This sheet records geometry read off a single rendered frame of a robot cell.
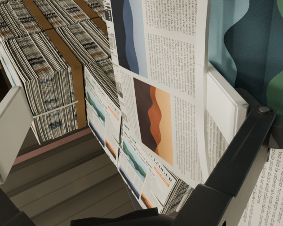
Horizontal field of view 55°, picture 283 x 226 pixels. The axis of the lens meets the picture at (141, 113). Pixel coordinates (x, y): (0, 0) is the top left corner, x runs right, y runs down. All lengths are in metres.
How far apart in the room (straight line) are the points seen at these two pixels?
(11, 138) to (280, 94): 0.16
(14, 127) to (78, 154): 3.49
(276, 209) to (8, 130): 0.19
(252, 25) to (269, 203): 0.13
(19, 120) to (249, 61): 0.15
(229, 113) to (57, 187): 3.38
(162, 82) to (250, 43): 0.11
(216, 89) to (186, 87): 0.07
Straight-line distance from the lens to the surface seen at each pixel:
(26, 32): 1.32
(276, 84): 0.18
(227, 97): 0.16
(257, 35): 0.18
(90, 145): 3.72
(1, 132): 0.18
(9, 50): 1.22
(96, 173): 3.59
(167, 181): 0.84
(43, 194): 3.50
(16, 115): 0.20
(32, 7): 1.48
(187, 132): 0.26
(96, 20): 1.38
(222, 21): 0.19
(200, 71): 0.19
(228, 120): 0.16
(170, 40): 0.24
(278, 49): 0.17
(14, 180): 3.62
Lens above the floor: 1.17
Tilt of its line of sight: 26 degrees down
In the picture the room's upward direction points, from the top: 113 degrees counter-clockwise
